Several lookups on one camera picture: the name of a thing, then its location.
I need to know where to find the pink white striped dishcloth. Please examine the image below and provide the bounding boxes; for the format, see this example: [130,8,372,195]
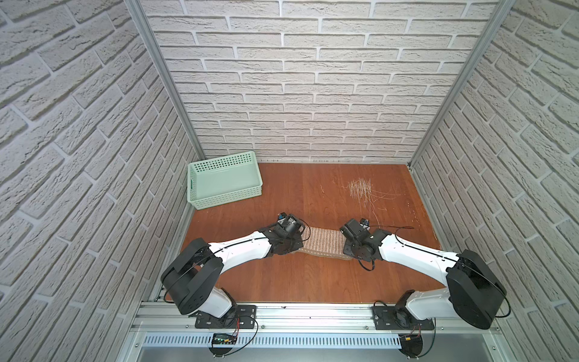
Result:
[299,228,352,260]

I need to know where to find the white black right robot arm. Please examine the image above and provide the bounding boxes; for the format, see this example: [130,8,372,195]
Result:
[340,220,507,330]

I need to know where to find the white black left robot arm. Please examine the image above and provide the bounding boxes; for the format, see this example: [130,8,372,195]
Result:
[160,226,304,318]

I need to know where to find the mint green perforated plastic basket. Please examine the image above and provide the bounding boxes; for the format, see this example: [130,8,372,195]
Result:
[187,151,262,210]

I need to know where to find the right black round controller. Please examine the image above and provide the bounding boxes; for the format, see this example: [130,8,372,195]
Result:
[399,334,424,359]

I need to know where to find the left green circuit board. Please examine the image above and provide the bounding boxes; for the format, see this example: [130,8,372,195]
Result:
[210,333,238,347]

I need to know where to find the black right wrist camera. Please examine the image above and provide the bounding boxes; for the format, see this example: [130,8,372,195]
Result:
[340,219,371,244]

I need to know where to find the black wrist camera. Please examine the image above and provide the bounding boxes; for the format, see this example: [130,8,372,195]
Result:
[340,219,371,244]
[277,213,305,236]

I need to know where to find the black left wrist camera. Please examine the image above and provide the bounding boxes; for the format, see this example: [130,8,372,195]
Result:
[277,213,305,236]

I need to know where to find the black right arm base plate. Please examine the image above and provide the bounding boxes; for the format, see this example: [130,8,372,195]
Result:
[371,301,435,332]

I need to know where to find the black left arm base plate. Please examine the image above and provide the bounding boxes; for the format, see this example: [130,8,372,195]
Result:
[195,305,257,330]

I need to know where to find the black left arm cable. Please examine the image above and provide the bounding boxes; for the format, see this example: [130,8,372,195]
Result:
[162,216,312,358]

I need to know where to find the aluminium mounting rail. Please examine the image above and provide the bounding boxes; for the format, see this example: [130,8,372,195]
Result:
[126,302,502,351]

